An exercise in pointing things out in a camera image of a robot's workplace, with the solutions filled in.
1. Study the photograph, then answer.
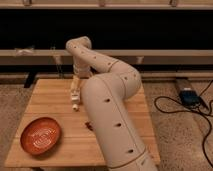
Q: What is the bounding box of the white plastic bottle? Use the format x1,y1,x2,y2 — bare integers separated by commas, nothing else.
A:
70,76,81,111

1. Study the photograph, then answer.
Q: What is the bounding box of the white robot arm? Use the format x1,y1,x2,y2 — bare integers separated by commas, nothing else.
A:
66,36,158,171

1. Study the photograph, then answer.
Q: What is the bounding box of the orange ceramic bowl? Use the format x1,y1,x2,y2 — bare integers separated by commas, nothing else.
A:
20,117,62,155

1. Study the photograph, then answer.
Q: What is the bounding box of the wooden table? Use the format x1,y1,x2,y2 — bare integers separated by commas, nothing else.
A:
4,78,161,168

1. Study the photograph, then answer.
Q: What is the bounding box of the blue power adapter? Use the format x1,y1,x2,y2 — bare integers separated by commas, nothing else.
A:
179,90,199,106

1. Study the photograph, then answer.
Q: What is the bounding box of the long beige bench rail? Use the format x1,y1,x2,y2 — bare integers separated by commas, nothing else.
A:
0,49,213,65

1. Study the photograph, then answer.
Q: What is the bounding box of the black cable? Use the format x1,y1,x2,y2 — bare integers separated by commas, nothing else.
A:
153,79,213,169

